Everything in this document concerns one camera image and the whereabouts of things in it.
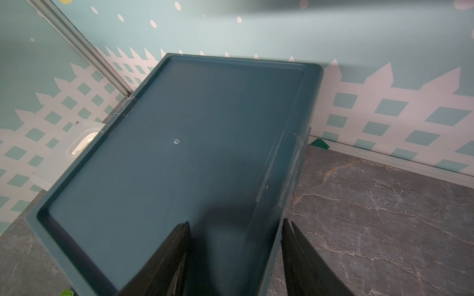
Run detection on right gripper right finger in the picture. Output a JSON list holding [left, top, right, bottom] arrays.
[[281, 219, 353, 296]]

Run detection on teal drawer cabinet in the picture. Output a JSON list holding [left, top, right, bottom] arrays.
[[28, 54, 323, 296]]

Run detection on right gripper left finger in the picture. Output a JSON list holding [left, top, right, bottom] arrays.
[[118, 222, 191, 296]]

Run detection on green cookie pack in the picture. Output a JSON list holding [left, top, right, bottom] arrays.
[[60, 289, 75, 296]]

